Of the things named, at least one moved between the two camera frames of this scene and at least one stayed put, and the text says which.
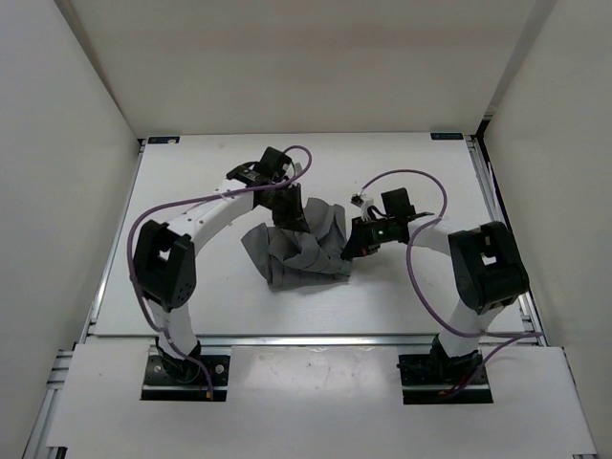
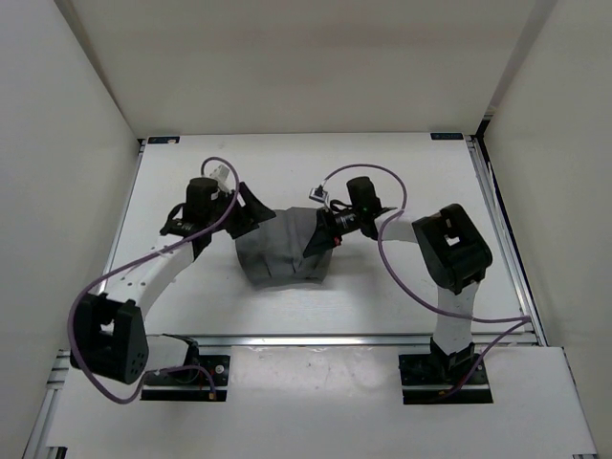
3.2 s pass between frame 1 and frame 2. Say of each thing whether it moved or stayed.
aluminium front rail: stayed
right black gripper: moved
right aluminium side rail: stayed
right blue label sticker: stayed
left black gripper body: moved
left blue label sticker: stayed
